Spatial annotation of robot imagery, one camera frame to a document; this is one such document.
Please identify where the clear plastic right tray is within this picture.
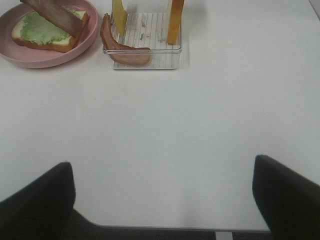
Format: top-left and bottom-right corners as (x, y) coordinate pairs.
(103, 12), (182, 70)

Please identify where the brown bacon strip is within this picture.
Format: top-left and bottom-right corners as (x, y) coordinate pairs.
(20, 0), (83, 37)

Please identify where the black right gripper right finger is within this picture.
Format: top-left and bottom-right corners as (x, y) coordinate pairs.
(252, 155), (320, 240)

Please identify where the toast bread slice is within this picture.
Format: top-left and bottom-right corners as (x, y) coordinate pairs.
(11, 16), (80, 53)
(166, 0), (185, 45)

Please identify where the green lettuce leaf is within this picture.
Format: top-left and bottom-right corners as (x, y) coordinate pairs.
(19, 11), (72, 45)

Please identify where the yellow cheese slice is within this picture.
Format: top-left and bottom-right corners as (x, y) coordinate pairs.
(112, 0), (128, 37)

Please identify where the standing toast bread slice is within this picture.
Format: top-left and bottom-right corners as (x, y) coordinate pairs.
(166, 0), (185, 45)

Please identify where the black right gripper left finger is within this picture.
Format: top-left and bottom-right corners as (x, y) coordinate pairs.
(0, 162), (76, 240)

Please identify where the curled bacon strip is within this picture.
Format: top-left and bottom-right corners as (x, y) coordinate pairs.
(100, 13), (152, 67)

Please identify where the pink round plate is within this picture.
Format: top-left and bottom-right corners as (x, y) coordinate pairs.
(0, 0), (99, 69)

